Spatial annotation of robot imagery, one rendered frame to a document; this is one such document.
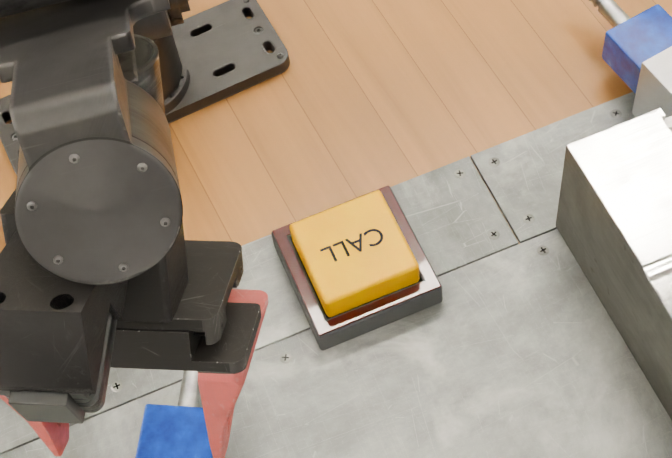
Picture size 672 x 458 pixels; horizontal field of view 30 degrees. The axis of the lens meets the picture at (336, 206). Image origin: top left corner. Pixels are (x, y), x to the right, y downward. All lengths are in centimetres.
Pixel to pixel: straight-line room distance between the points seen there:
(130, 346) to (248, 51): 37
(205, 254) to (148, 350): 6
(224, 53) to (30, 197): 45
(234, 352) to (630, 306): 27
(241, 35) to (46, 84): 45
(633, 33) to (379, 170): 18
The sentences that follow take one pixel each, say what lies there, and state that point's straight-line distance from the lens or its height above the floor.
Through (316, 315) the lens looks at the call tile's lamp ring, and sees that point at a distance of 74.
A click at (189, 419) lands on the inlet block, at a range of 70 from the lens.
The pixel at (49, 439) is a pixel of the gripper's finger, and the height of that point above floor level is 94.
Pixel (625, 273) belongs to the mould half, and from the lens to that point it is 71.
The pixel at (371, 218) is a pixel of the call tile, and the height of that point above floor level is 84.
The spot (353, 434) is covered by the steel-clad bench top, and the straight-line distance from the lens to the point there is 73.
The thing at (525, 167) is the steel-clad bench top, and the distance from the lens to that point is 81.
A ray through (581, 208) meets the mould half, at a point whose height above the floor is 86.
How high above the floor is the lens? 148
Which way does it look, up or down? 58 degrees down
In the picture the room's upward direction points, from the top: 9 degrees counter-clockwise
